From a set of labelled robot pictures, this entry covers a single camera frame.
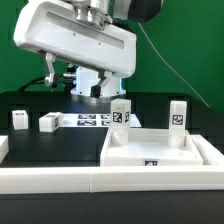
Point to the white front fence wall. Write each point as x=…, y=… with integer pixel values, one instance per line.
x=110, y=179

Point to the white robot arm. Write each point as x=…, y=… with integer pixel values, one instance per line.
x=97, y=14

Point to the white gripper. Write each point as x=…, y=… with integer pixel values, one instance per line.
x=49, y=26

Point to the white sheet with markers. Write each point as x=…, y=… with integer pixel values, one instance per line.
x=93, y=120

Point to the white square table top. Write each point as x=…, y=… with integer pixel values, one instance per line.
x=149, y=147

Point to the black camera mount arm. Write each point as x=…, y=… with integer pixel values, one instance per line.
x=70, y=83

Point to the white left fence wall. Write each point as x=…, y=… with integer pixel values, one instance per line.
x=4, y=148

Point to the white fence wall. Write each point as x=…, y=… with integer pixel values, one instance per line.
x=209, y=154
x=4, y=148
x=110, y=179

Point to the white right fence wall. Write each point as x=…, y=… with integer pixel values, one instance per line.
x=209, y=154

